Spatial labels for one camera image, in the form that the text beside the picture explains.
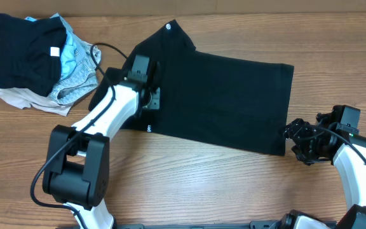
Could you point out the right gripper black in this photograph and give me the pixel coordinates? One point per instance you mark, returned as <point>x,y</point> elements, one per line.
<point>302,140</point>

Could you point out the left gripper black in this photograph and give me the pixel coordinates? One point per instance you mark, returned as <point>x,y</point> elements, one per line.
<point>155,98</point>

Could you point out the black t-shirt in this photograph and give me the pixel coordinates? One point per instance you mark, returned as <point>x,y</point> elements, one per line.
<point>207,98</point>

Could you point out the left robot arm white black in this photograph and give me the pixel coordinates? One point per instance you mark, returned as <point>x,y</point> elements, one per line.
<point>76,171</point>

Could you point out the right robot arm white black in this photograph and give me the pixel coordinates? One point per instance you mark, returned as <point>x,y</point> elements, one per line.
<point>334,138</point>

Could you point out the light blue garment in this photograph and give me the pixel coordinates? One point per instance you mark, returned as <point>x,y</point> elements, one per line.
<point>51,49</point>

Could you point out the beige folded garment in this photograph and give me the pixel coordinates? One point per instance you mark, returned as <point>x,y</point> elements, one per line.
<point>24,98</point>

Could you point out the folded black garment on pile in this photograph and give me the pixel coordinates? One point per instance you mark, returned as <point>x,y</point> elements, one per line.
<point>14,69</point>

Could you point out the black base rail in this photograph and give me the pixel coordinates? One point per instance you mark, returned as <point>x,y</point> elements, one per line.
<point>250,225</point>

